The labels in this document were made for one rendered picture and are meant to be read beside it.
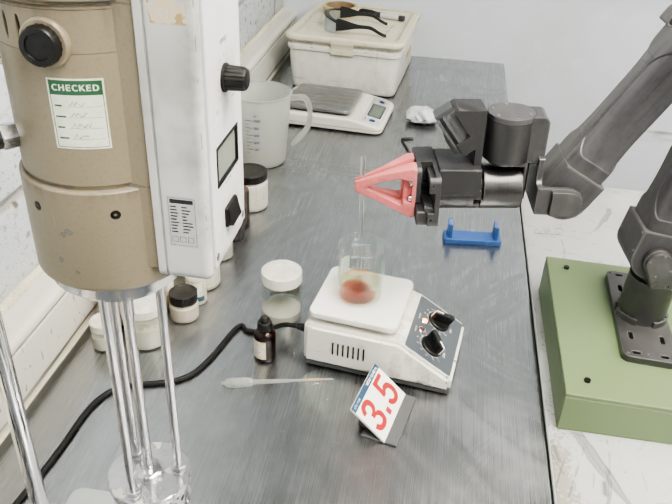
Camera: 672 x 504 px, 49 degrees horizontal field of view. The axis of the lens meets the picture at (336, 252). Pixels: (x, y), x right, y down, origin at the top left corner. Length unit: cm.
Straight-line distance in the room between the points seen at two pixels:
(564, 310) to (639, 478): 25
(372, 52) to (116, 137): 151
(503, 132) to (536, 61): 146
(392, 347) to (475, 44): 149
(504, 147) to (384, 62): 105
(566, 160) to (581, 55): 144
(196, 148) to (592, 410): 67
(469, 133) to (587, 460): 41
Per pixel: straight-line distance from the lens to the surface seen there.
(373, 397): 93
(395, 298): 99
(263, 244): 127
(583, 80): 237
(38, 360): 100
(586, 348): 102
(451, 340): 102
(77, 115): 43
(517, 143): 89
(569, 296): 111
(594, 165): 92
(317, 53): 194
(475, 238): 131
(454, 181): 89
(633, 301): 106
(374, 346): 95
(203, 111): 41
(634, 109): 91
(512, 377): 103
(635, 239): 100
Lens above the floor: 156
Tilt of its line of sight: 32 degrees down
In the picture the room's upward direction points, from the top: 3 degrees clockwise
